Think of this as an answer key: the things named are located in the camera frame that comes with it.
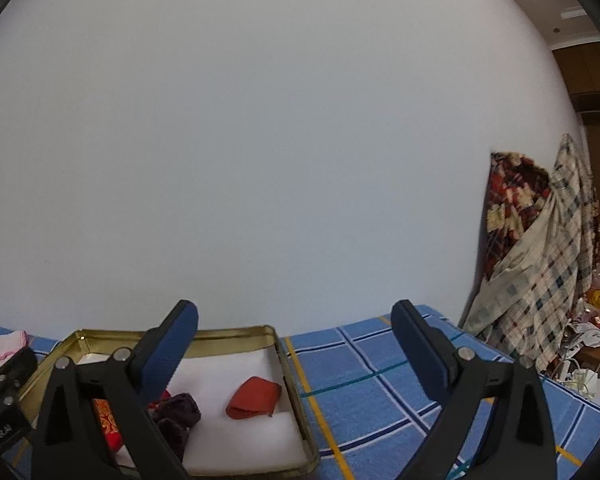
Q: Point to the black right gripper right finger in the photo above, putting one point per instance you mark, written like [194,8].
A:
[518,442]

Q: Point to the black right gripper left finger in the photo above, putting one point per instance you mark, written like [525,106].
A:
[68,442]

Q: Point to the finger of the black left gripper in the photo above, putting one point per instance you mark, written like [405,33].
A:
[14,373]

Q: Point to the red gold drawstring pouch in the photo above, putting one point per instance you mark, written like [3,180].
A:
[109,426]

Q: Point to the pink trimmed white cloth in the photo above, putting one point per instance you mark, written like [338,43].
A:
[2,347]

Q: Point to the dark purple scrunchie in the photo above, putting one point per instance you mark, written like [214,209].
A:
[177,417]

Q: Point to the red ribbed soft pad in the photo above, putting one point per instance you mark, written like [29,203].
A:
[255,397]

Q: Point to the gold metal tin box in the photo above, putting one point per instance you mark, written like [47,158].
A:
[250,422]

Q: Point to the white clutter pile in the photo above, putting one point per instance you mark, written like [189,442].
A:
[577,366]

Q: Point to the plaid beige cloth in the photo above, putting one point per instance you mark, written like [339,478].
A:
[522,309]

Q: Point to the red floral blanket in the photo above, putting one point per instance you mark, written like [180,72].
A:
[516,194]

